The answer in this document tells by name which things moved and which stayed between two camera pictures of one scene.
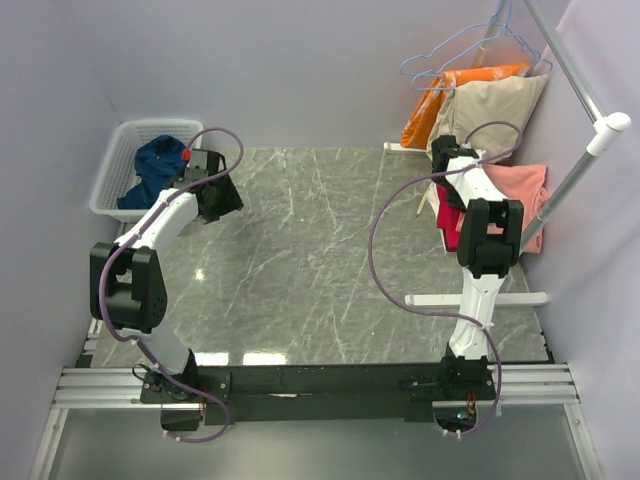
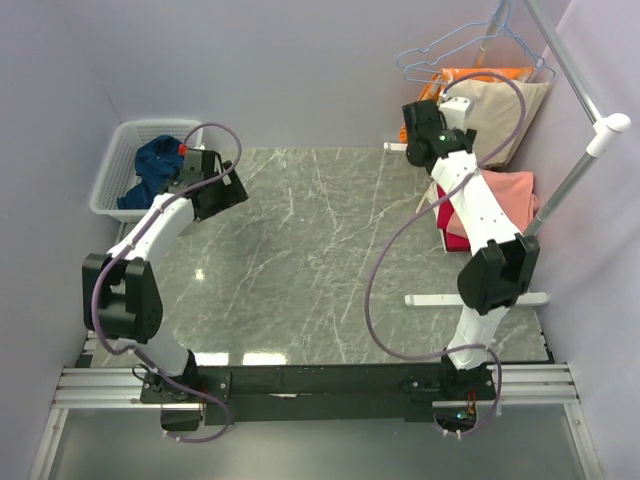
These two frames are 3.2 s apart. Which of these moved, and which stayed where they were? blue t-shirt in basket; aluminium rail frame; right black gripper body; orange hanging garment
Moved: right black gripper body
Stayed: aluminium rail frame; blue t-shirt in basket; orange hanging garment
